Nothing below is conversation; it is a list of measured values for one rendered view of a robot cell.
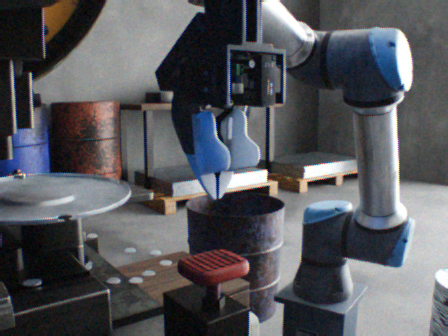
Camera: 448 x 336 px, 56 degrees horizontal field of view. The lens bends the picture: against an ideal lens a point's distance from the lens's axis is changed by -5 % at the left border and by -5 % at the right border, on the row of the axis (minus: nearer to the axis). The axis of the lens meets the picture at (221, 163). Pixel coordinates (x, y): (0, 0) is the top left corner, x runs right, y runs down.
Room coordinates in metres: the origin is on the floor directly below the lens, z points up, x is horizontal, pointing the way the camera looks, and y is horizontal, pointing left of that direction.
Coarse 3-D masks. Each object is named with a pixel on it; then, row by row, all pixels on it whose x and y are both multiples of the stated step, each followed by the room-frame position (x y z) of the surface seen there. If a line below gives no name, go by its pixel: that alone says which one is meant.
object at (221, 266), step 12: (204, 252) 0.49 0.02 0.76; (216, 252) 0.48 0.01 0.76; (228, 252) 0.49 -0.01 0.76; (180, 264) 0.45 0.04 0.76; (192, 264) 0.45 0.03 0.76; (204, 264) 0.45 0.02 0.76; (216, 264) 0.45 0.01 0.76; (228, 264) 0.45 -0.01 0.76; (240, 264) 0.45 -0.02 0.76; (192, 276) 0.43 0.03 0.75; (204, 276) 0.42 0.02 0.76; (216, 276) 0.43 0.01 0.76; (228, 276) 0.44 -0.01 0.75; (240, 276) 0.45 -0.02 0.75; (216, 288) 0.45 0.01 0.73
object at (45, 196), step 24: (0, 192) 0.67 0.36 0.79; (24, 192) 0.65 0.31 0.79; (48, 192) 0.66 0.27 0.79; (72, 192) 0.66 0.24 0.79; (96, 192) 0.69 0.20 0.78; (120, 192) 0.70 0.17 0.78; (0, 216) 0.55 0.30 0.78; (24, 216) 0.55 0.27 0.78; (48, 216) 0.56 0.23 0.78; (72, 216) 0.56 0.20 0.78
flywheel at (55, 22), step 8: (64, 0) 1.02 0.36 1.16; (72, 0) 1.03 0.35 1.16; (80, 0) 1.04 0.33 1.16; (48, 8) 1.00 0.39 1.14; (56, 8) 1.01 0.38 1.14; (64, 8) 1.02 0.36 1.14; (72, 8) 1.03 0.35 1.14; (48, 16) 1.00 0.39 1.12; (56, 16) 1.01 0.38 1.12; (64, 16) 1.02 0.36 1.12; (48, 24) 1.00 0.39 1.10; (56, 24) 1.01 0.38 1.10; (64, 24) 1.02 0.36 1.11; (56, 32) 1.01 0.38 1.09; (48, 40) 1.00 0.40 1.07
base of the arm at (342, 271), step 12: (300, 264) 1.03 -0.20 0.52; (312, 264) 0.99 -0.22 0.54; (324, 264) 0.97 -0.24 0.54; (336, 264) 0.97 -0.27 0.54; (300, 276) 1.02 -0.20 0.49; (312, 276) 0.98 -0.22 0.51; (324, 276) 0.97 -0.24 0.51; (336, 276) 0.97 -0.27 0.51; (348, 276) 0.99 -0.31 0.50; (300, 288) 0.99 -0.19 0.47; (312, 288) 0.97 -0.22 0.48; (324, 288) 0.96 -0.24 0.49; (336, 288) 0.97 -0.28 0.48; (348, 288) 0.98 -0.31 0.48; (312, 300) 0.96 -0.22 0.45; (324, 300) 0.95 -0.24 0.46; (336, 300) 0.96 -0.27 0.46
